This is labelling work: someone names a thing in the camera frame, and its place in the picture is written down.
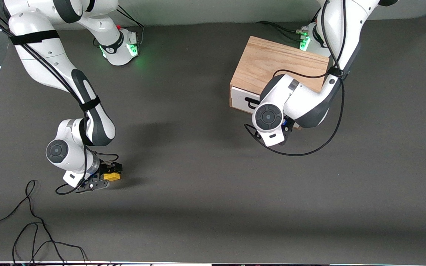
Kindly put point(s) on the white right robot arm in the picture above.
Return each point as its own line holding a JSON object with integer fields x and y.
{"x": 43, "y": 55}

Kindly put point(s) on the yellow cube block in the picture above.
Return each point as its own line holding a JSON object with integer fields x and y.
{"x": 112, "y": 176}

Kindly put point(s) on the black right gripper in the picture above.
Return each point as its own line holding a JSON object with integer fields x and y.
{"x": 105, "y": 170}

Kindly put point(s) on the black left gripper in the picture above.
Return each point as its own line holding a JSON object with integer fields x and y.
{"x": 289, "y": 125}

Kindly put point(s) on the wooden drawer cabinet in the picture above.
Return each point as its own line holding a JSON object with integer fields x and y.
{"x": 264, "y": 62}

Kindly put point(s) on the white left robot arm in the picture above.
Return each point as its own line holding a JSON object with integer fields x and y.
{"x": 301, "y": 99}

